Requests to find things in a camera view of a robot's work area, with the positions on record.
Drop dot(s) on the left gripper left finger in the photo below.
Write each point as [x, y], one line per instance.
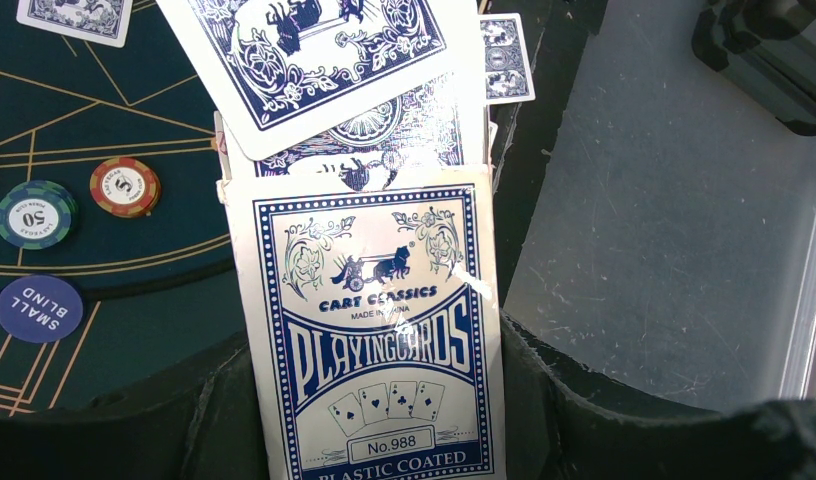
[198, 419]

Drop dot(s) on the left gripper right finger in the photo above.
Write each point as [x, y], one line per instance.
[566, 421]

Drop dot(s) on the purple small blind button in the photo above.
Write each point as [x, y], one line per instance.
[40, 309]

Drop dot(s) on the blue playing card deck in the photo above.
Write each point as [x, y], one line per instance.
[366, 268]

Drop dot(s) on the orange poker chip stack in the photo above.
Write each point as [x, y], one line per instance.
[125, 187]

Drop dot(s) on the teal poker chip stack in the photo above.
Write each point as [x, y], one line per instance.
[37, 214]

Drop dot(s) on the playing card being pulled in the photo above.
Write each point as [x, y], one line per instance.
[280, 72]

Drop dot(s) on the dark green rectangular poker mat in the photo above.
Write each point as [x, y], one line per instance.
[121, 339]

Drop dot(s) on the round blue poker mat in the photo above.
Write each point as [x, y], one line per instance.
[66, 105]

